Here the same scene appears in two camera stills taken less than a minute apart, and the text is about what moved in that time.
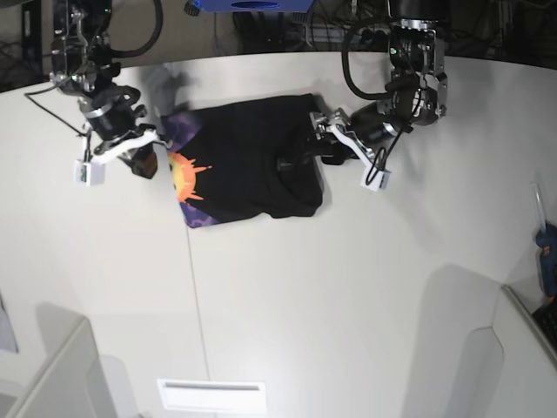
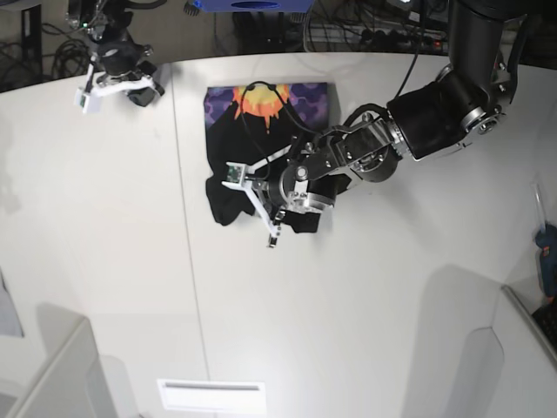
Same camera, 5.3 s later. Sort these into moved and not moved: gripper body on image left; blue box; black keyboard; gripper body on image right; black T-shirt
Moved: gripper body on image left; gripper body on image right; black T-shirt
Not moved: black keyboard; blue box
